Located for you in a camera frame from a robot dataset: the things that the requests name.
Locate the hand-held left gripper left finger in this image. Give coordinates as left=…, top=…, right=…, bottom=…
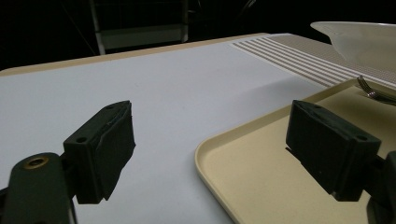
left=63, top=100, right=137, bottom=205

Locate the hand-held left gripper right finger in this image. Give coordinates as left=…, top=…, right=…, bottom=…
left=285, top=99, right=382, bottom=203

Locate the wooden handled fork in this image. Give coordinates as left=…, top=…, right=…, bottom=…
left=356, top=74, right=396, bottom=106

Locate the beige plastic tray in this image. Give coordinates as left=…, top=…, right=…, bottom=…
left=194, top=77, right=396, bottom=224

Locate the white deep plate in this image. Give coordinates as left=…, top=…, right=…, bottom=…
left=310, top=21, right=396, bottom=74

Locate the white table mat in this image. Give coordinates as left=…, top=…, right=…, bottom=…
left=0, top=33, right=331, bottom=224

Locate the grey striped placemat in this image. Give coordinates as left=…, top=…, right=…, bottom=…
left=230, top=33, right=396, bottom=91

